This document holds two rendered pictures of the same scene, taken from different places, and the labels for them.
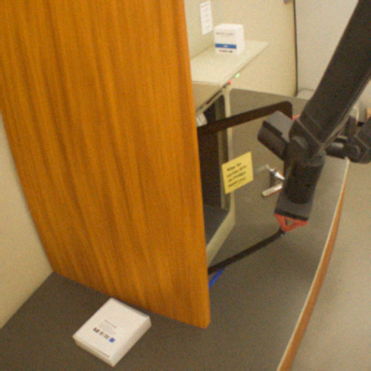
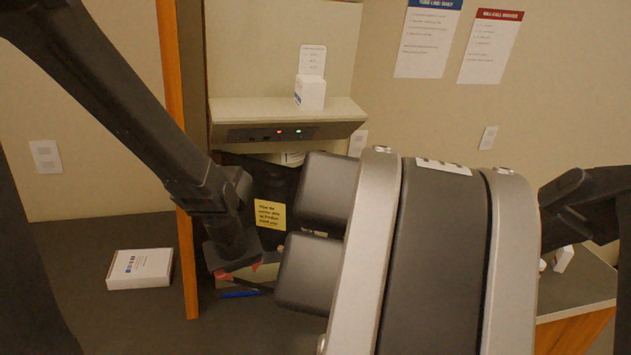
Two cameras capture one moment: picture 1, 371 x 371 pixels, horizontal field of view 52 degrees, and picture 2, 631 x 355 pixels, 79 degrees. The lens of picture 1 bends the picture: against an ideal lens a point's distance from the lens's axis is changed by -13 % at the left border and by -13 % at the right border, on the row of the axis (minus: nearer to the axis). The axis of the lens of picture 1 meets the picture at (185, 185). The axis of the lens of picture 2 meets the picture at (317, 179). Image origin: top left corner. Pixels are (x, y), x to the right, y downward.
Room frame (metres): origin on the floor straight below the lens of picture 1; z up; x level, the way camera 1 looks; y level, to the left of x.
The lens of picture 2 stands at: (0.28, -0.65, 1.80)
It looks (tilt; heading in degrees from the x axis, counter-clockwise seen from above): 31 degrees down; 39
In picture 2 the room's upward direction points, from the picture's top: 7 degrees clockwise
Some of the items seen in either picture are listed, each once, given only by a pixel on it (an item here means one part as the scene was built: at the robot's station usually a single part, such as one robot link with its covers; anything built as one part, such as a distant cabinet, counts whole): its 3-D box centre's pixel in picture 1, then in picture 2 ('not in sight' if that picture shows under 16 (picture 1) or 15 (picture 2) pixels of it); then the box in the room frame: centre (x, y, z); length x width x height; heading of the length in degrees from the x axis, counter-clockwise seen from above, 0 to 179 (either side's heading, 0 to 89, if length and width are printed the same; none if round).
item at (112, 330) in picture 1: (112, 331); (142, 268); (0.60, 0.21, 0.96); 0.16 x 0.12 x 0.04; 144
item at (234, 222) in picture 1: (241, 194); (274, 237); (0.79, -0.12, 1.19); 0.30 x 0.01 x 0.40; 117
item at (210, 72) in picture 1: (224, 77); (287, 127); (0.83, -0.10, 1.46); 0.32 x 0.12 x 0.10; 150
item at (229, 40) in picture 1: (229, 38); (309, 92); (0.86, -0.12, 1.54); 0.05 x 0.05 x 0.06; 61
